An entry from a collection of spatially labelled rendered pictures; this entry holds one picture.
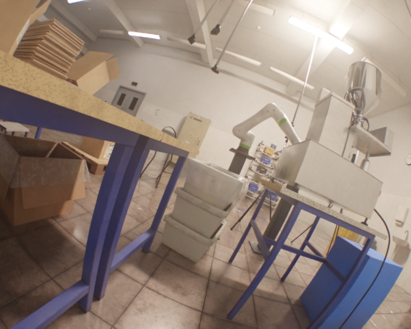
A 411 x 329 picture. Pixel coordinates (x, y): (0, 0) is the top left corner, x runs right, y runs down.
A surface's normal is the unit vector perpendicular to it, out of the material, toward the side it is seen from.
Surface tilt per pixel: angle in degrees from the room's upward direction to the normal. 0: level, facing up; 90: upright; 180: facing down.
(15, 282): 0
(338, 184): 90
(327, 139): 90
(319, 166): 90
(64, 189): 65
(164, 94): 90
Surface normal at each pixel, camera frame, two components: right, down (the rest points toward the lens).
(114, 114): 0.91, 0.40
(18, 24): 0.80, 0.37
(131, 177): -0.12, -0.01
